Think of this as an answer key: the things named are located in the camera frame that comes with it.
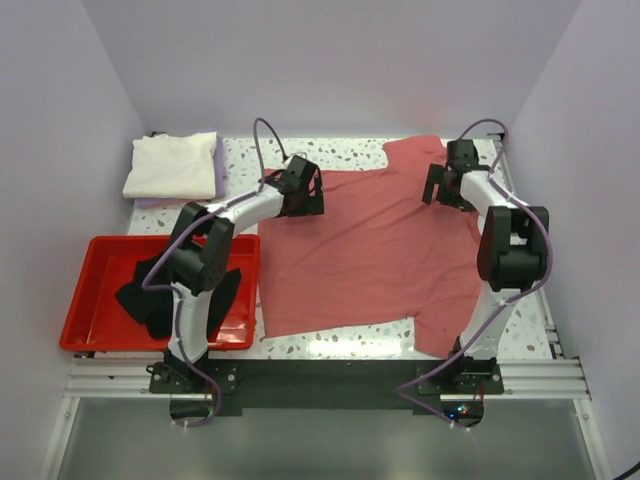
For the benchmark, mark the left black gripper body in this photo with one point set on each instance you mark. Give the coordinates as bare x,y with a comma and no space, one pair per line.
308,205

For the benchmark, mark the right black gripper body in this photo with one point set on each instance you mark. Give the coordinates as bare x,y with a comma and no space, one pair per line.
471,207

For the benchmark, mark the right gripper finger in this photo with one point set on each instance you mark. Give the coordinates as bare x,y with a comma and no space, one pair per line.
449,197
433,181

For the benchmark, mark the pink t shirt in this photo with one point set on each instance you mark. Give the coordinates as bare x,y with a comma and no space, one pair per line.
378,253

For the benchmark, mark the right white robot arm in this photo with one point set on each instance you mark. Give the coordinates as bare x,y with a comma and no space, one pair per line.
514,254

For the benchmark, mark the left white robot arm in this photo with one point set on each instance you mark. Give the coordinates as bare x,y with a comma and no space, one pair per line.
200,246

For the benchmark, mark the folded lavender t shirt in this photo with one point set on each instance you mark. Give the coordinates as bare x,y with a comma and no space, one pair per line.
220,165

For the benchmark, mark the folded white t shirt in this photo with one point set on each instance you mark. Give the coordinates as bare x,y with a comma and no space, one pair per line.
172,162

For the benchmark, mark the black t shirt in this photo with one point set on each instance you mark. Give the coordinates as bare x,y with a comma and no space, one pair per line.
154,309

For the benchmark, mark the red plastic bin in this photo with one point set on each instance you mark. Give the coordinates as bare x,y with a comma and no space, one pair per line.
96,322

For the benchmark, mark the aluminium frame rail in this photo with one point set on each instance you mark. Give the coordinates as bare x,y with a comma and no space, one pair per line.
531,347

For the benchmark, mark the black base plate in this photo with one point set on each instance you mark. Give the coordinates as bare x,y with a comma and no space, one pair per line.
228,387

